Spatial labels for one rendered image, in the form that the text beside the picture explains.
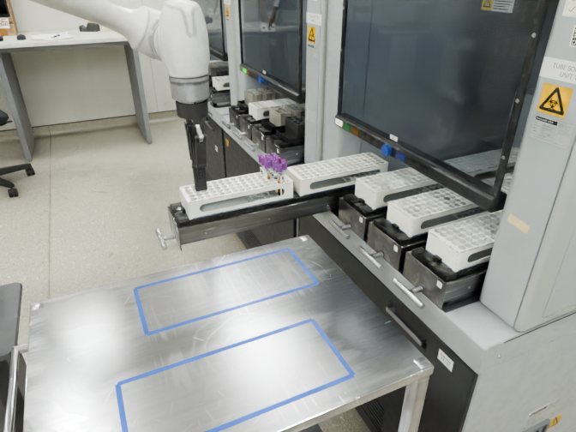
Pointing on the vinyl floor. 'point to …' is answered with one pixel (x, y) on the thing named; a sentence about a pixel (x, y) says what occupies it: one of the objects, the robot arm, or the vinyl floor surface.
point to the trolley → (215, 350)
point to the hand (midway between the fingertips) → (200, 177)
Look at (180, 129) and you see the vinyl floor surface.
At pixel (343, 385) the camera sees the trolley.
